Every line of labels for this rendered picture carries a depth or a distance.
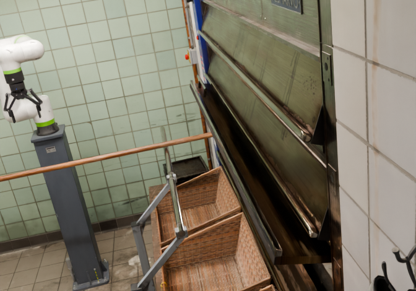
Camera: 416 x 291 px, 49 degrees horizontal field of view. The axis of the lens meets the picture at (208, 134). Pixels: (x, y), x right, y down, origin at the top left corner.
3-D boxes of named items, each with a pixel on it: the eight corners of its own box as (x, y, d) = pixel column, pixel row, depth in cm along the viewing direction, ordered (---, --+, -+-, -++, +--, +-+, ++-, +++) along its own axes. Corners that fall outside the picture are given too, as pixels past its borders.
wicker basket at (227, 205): (227, 200, 308) (221, 164, 298) (249, 248, 256) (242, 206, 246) (156, 216, 303) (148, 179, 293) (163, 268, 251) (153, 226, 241)
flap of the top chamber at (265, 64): (204, 33, 270) (211, -2, 263) (320, 144, 104) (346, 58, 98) (197, 32, 269) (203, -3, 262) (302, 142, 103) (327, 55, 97)
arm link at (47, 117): (30, 124, 303) (21, 98, 296) (53, 118, 310) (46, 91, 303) (33, 129, 292) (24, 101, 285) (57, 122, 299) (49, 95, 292)
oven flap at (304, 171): (210, 76, 279) (217, 44, 273) (326, 239, 113) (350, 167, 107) (203, 75, 278) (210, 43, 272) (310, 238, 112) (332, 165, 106)
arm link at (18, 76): (1, 75, 233) (20, 72, 234) (5, 70, 243) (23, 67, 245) (5, 86, 235) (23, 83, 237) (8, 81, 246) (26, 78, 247)
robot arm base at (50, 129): (39, 125, 320) (37, 117, 317) (61, 121, 322) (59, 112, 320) (35, 137, 296) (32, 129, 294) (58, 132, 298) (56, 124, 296)
